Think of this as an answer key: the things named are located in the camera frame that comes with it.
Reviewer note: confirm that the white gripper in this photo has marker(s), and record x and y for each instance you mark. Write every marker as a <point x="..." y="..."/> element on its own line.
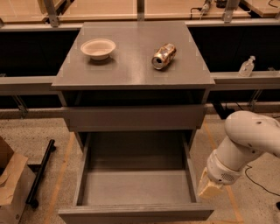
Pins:
<point x="222" y="171"/>

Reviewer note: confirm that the grey drawer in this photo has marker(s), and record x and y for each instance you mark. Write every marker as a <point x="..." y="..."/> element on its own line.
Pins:
<point x="135" y="177"/>
<point x="178" y="117"/>

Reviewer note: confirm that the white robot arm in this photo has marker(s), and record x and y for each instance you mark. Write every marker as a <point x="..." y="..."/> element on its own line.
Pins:
<point x="248" y="136"/>

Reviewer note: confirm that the grey top drawer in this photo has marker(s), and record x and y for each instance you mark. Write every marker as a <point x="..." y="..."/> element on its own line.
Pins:
<point x="178" y="117"/>

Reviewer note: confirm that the grey drawer cabinet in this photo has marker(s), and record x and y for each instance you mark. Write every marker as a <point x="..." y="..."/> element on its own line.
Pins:
<point x="127" y="77"/>

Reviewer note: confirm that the clear sanitizer bottle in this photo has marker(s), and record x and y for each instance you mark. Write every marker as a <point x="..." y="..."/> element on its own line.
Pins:
<point x="247" y="67"/>

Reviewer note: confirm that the crushed soda can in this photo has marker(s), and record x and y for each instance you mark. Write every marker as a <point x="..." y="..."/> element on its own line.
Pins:
<point x="163" y="57"/>

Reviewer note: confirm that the black metal bar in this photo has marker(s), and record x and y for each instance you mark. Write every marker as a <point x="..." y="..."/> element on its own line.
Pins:
<point x="39" y="170"/>

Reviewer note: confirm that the white paper bowl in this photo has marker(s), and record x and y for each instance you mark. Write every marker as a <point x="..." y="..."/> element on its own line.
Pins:
<point x="98" y="48"/>

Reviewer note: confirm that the cardboard box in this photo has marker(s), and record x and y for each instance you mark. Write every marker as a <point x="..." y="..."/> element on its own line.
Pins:
<point x="16" y="180"/>

